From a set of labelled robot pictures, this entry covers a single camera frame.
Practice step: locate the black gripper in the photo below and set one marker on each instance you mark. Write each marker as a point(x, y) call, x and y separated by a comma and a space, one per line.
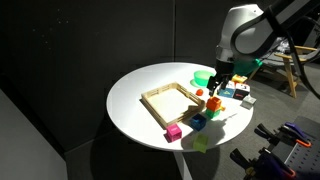
point(224, 70)

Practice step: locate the orange toy block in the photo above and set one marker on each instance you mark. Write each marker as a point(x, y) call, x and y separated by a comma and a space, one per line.
point(213, 103)

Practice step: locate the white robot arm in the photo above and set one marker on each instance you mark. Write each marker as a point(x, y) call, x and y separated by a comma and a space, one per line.
point(253, 30)

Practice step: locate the small orange toy ball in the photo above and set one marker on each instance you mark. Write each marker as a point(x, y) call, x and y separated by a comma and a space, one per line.
point(199, 92)

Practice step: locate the dark green toy block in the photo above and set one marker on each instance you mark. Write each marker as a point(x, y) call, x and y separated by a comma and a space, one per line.
point(212, 113)

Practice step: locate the grey toy block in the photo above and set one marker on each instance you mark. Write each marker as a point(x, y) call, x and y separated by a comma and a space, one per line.
point(248, 102)

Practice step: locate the blue toy block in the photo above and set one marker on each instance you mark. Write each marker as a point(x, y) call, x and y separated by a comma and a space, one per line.
point(198, 122)

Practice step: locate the lime green toy block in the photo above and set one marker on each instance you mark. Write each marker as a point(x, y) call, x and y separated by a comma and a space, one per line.
point(200, 143)

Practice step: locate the pink toy block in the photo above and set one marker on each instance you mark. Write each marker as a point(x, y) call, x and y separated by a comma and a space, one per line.
point(174, 132)

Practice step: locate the green plastic bowl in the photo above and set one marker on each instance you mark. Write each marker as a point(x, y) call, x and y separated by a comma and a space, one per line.
point(202, 78)

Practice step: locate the colourful soft picture cube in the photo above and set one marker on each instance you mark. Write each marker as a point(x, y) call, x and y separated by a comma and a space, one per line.
point(239, 79)

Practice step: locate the black white checkered soft cube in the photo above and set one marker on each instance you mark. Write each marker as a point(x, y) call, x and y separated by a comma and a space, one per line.
point(242, 91)

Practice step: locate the wooden tray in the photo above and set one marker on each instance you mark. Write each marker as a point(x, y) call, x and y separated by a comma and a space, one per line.
point(173, 103)

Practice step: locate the wooden chair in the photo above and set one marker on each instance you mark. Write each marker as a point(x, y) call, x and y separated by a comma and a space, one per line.
point(288, 71)

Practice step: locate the purple black bar clamp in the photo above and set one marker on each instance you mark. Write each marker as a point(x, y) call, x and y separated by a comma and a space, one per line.
point(266, 165)
point(286, 133)

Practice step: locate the grey perforated plate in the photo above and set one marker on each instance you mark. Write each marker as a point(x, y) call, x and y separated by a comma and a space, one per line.
point(306, 160)

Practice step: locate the white table pedestal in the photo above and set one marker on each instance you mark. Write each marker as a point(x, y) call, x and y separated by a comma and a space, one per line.
point(183, 165)

